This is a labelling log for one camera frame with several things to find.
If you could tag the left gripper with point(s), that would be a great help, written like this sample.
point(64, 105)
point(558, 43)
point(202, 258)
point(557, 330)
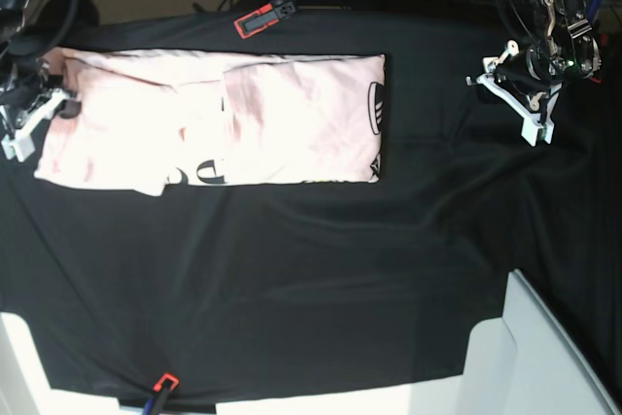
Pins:
point(530, 81)

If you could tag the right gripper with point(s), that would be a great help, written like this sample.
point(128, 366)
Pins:
point(30, 94)

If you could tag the pink T-shirt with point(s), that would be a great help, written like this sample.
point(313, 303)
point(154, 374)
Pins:
point(151, 119)

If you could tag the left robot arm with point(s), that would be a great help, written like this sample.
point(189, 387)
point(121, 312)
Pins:
point(557, 24)

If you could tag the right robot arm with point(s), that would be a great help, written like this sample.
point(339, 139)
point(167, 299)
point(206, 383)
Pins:
point(16, 15)

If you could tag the black table cloth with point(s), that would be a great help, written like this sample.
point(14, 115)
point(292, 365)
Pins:
point(264, 292)

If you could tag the red black clamp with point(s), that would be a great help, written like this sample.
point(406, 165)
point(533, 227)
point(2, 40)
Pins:
point(260, 19)

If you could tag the red blue front clamp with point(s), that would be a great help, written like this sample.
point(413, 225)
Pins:
point(161, 393)

